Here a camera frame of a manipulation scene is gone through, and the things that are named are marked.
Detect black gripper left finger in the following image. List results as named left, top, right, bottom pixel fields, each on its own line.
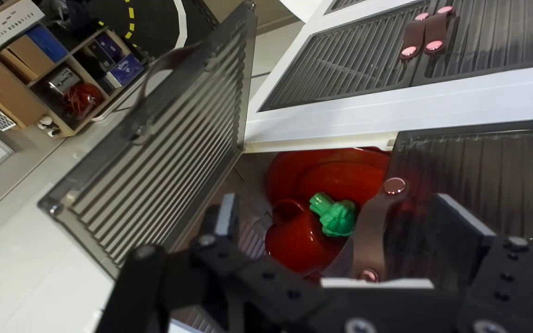
left=211, top=193, right=239, bottom=247

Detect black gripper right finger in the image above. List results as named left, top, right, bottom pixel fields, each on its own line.
left=429, top=193, right=502, bottom=293

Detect red toy fruit green stem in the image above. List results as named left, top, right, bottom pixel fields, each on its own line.
left=265, top=149, right=392, bottom=278

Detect blue packages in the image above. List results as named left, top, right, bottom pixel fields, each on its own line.
left=87, top=34, right=150, bottom=93

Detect red round item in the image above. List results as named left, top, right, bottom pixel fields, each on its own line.
left=65, top=82, right=106, bottom=121

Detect small white caps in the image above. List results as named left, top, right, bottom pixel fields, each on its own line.
left=35, top=115, right=63, bottom=139

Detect black floor mat white stripe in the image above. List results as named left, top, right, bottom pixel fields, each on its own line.
left=89, top=0, right=189, bottom=64

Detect dark grey box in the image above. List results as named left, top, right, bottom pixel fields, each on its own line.
left=46, top=65, right=83, bottom=99

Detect blue box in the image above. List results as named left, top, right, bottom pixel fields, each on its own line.
left=28, top=25, right=70, bottom=64

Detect small cardboard box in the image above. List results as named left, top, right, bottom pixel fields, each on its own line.
left=0, top=34, right=56, bottom=82

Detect white printed box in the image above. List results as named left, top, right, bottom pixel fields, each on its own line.
left=0, top=0, right=46, bottom=54

